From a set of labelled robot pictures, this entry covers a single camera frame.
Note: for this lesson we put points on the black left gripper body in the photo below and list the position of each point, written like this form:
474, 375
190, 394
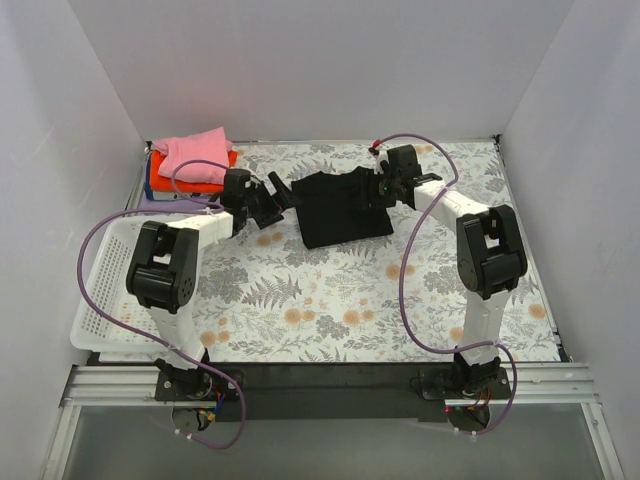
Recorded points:
267, 208

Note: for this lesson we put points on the pink folded t shirt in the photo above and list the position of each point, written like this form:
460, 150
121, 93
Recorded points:
198, 158

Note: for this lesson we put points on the orange folded t shirt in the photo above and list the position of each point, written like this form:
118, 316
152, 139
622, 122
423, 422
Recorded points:
156, 183

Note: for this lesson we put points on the lavender folded t shirt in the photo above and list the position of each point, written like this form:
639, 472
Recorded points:
171, 206

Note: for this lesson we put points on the aluminium frame rail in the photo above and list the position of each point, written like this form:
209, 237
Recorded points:
109, 426

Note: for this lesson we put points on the black t shirt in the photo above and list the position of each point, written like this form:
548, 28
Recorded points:
333, 209

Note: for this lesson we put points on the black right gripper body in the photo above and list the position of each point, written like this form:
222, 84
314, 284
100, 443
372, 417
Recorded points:
373, 185

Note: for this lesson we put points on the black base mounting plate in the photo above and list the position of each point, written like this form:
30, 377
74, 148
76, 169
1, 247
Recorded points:
324, 391

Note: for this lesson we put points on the floral patterned table mat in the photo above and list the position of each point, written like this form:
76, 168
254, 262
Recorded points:
263, 296

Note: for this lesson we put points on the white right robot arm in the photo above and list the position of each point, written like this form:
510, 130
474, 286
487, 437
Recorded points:
490, 256

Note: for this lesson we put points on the white plastic basket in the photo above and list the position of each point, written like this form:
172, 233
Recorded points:
105, 285

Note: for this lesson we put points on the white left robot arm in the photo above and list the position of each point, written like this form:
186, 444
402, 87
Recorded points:
164, 269

